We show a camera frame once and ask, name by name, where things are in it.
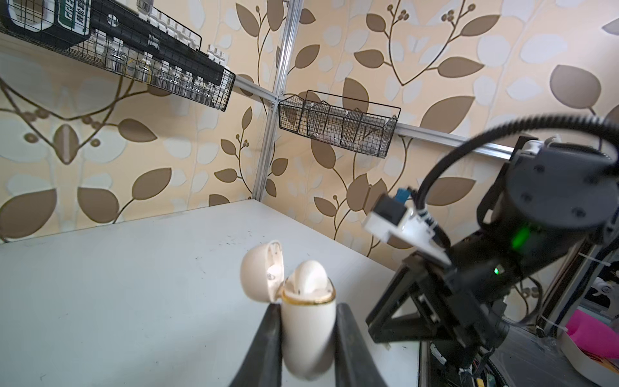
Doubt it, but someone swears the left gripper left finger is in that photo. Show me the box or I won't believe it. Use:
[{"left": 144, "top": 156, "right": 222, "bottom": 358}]
[{"left": 229, "top": 304, "right": 282, "bottom": 387}]

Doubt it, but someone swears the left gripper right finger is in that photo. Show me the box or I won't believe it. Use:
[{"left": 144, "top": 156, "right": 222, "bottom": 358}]
[{"left": 335, "top": 303, "right": 386, "bottom": 387}]

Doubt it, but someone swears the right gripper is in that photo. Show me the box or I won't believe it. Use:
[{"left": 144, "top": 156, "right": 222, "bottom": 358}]
[{"left": 366, "top": 254, "right": 509, "bottom": 350}]

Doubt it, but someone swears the white earbud case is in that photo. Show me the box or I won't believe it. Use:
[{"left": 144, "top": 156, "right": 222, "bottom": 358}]
[{"left": 240, "top": 240, "right": 336, "bottom": 381}]

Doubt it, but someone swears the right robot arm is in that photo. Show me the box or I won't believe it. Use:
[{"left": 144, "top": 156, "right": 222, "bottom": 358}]
[{"left": 364, "top": 114, "right": 618, "bottom": 369}]

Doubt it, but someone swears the pink object in bin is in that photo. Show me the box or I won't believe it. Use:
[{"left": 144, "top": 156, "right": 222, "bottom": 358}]
[{"left": 566, "top": 310, "right": 619, "bottom": 359}]

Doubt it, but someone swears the white plastic bin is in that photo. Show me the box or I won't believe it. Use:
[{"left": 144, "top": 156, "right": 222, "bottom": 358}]
[{"left": 557, "top": 332, "right": 618, "bottom": 387}]

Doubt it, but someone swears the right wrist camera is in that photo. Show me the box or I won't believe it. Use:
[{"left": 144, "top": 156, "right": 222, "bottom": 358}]
[{"left": 364, "top": 190, "right": 451, "bottom": 268}]

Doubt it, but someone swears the side wire basket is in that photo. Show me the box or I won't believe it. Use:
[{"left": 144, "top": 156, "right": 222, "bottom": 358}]
[{"left": 278, "top": 90, "right": 401, "bottom": 158}]

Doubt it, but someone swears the back wire basket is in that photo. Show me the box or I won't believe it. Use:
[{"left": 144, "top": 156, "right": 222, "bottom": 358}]
[{"left": 0, "top": 0, "right": 236, "bottom": 112}]

